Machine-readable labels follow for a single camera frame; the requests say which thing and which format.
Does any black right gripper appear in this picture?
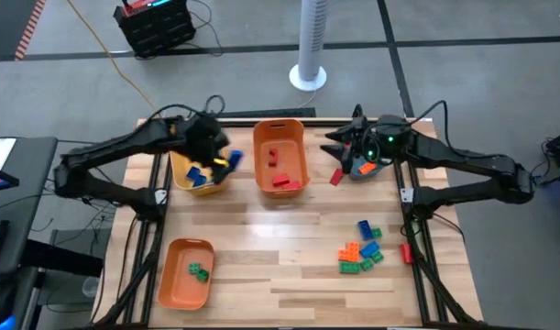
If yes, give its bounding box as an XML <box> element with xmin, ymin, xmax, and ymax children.
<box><xmin>319</xmin><ymin>117</ymin><xmax>390</xmax><ymax>174</ymax></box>

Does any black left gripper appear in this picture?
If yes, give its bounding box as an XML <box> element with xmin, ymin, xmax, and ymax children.
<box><xmin>185</xmin><ymin>114</ymin><xmax>237</xmax><ymax>183</ymax></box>

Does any yellow plastic bin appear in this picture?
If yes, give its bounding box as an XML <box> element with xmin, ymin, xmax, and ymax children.
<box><xmin>169</xmin><ymin>148</ymin><xmax>231</xmax><ymax>198</ymax></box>

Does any tall orange plastic bin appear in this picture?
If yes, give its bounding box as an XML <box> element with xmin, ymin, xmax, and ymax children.
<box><xmin>252</xmin><ymin>118</ymin><xmax>309</xmax><ymax>199</ymax></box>

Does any white tower fan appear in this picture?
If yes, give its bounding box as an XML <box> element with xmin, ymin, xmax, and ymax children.
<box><xmin>288</xmin><ymin>0</ymin><xmax>329</xmax><ymax>93</ymax></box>

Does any low orange plastic bin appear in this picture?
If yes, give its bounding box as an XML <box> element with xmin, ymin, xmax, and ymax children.
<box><xmin>158</xmin><ymin>236</ymin><xmax>216</xmax><ymax>312</ymax></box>

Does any black crate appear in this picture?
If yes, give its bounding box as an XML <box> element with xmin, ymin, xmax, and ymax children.
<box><xmin>113</xmin><ymin>0</ymin><xmax>198</xmax><ymax>60</ymax></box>

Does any red device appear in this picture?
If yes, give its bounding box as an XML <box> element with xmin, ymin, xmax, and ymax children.
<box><xmin>122</xmin><ymin>0</ymin><xmax>170</xmax><ymax>15</ymax></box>

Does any clear cup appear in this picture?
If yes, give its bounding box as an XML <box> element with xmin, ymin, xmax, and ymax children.
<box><xmin>82</xmin><ymin>277</ymin><xmax>101</xmax><ymax>299</ymax></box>

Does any dark grey desk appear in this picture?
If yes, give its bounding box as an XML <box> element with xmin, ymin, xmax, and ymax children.
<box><xmin>0</xmin><ymin>136</ymin><xmax>60</xmax><ymax>276</ymax></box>

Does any black mat orange edge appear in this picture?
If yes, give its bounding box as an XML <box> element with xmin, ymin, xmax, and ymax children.
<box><xmin>0</xmin><ymin>0</ymin><xmax>47</xmax><ymax>61</ymax></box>

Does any black lit mouse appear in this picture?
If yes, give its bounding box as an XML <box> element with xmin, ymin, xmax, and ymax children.
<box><xmin>0</xmin><ymin>279</ymin><xmax>20</xmax><ymax>330</ymax></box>

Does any black metal table frame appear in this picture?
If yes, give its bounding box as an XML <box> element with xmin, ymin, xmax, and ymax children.
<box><xmin>91</xmin><ymin>116</ymin><xmax>485</xmax><ymax>330</ymax></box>

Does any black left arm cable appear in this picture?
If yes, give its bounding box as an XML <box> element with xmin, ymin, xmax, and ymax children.
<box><xmin>148</xmin><ymin>94</ymin><xmax>226</xmax><ymax>121</ymax></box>

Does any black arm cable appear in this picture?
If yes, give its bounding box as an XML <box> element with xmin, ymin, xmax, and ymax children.
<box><xmin>148</xmin><ymin>94</ymin><xmax>226</xmax><ymax>121</ymax></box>
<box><xmin>410</xmin><ymin>99</ymin><xmax>450</xmax><ymax>148</ymax></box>

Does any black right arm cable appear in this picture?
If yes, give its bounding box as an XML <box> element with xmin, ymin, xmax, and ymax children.
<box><xmin>410</xmin><ymin>99</ymin><xmax>450</xmax><ymax>148</ymax></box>

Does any black floor cable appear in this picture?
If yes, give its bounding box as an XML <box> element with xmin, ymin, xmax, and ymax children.
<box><xmin>187</xmin><ymin>0</ymin><xmax>225</xmax><ymax>59</ymax></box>

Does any yellow floor cable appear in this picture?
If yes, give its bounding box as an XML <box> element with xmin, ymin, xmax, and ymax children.
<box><xmin>66</xmin><ymin>0</ymin><xmax>158</xmax><ymax>114</ymax></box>

